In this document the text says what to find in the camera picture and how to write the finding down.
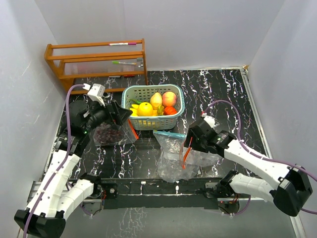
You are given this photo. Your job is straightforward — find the wooden rack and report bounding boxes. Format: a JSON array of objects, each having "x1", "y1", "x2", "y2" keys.
[{"x1": 44, "y1": 39, "x2": 148, "y2": 91}]

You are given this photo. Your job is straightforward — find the yellow bananas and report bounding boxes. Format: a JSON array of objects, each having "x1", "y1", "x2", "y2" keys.
[{"x1": 129, "y1": 104, "x2": 139, "y2": 117}]

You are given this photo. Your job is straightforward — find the pink white marker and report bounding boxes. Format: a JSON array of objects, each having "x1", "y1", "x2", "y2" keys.
[{"x1": 108, "y1": 42, "x2": 137, "y2": 46}]

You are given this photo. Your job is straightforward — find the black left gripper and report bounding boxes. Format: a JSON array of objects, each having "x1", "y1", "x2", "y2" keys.
[{"x1": 83, "y1": 97, "x2": 132, "y2": 133}]

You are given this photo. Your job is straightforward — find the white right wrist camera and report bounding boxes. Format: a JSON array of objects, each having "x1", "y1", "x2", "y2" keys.
[{"x1": 203, "y1": 116, "x2": 215, "y2": 128}]

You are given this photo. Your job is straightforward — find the clear zip top bag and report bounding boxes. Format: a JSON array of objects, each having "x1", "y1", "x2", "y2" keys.
[{"x1": 93, "y1": 119, "x2": 139, "y2": 146}]

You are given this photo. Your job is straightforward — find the dark red grapes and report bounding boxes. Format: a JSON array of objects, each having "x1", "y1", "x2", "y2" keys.
[{"x1": 94, "y1": 128, "x2": 122, "y2": 146}]

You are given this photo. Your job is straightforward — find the orange carrot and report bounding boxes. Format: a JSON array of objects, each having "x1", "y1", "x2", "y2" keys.
[{"x1": 163, "y1": 106, "x2": 177, "y2": 116}]

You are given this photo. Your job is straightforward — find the green cucumber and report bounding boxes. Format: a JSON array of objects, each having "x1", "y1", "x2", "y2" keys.
[{"x1": 130, "y1": 99, "x2": 142, "y2": 105}]

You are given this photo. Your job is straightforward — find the yellow pear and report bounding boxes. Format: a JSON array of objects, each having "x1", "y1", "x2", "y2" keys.
[{"x1": 150, "y1": 92, "x2": 162, "y2": 110}]

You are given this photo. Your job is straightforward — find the green white marker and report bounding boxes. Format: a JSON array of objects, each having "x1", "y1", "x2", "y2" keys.
[{"x1": 112, "y1": 60, "x2": 136, "y2": 65}]

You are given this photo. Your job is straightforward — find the black metal base rail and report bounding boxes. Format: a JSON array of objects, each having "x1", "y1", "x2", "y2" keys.
[{"x1": 74, "y1": 178, "x2": 253, "y2": 215}]

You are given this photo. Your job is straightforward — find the teal plastic basket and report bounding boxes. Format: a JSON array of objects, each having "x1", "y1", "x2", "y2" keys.
[{"x1": 121, "y1": 84, "x2": 185, "y2": 130}]

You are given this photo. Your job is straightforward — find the clear zip bag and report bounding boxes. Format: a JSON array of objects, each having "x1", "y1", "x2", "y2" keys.
[
  {"x1": 93, "y1": 119, "x2": 139, "y2": 146},
  {"x1": 153, "y1": 130, "x2": 221, "y2": 183}
]

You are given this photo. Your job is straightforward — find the orange peach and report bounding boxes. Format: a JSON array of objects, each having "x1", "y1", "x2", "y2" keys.
[{"x1": 162, "y1": 91, "x2": 177, "y2": 107}]

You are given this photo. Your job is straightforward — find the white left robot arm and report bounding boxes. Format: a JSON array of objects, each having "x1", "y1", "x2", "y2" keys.
[{"x1": 14, "y1": 100, "x2": 132, "y2": 238}]

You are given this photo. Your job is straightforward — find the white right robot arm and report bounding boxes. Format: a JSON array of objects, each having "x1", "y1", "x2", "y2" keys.
[{"x1": 184, "y1": 116, "x2": 313, "y2": 217}]

